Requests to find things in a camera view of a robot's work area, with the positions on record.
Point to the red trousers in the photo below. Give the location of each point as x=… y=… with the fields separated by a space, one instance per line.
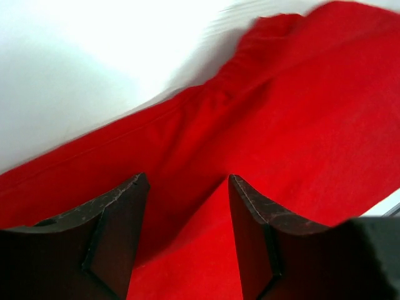
x=306 y=111

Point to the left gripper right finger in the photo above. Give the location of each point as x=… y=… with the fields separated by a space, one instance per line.
x=282 y=255

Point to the aluminium rail frame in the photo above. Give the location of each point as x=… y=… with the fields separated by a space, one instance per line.
x=393 y=211

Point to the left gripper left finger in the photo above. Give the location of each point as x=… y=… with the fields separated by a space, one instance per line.
x=87 y=252

